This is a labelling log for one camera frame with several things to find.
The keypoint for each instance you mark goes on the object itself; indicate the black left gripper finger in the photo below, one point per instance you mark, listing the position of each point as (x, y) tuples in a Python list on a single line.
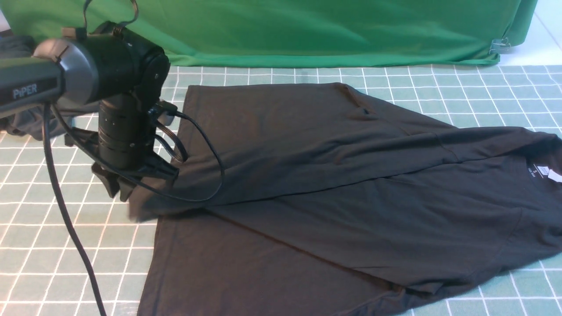
[(114, 183)]

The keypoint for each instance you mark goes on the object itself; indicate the green backdrop cloth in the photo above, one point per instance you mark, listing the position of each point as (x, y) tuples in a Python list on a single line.
[(293, 33)]

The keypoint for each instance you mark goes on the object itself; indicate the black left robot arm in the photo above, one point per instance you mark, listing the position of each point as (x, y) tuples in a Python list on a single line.
[(120, 70)]

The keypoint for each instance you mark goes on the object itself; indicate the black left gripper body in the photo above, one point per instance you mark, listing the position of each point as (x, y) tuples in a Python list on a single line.
[(133, 159)]

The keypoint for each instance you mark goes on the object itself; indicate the metal binder clip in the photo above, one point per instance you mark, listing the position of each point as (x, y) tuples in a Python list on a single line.
[(500, 46)]

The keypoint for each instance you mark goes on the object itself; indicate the crumpled dark gray garment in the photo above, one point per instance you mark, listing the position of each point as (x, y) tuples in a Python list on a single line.
[(30, 121)]

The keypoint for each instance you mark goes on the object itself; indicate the dark gray long-sleeve shirt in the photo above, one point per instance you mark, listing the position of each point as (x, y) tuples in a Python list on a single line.
[(336, 203)]

